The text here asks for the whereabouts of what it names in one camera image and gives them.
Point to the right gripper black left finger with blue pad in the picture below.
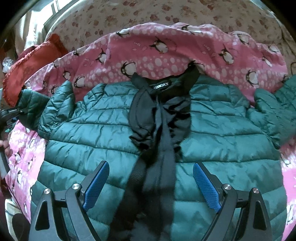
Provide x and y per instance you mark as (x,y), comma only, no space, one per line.
(48,221)

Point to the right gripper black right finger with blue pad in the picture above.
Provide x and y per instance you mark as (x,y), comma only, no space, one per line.
(253,222)

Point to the beige floral bed sheet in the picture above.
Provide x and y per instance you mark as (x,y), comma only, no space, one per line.
(87,21)

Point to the person's left hand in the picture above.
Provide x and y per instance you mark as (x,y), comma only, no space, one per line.
(5,144)

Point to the teal quilted puffer jacket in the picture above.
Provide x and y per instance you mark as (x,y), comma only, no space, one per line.
(152,132)

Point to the red ruffled cushion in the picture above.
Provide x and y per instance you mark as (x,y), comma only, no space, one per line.
(29,62)

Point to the pink penguin print blanket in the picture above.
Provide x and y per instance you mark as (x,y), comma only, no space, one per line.
(152,51)

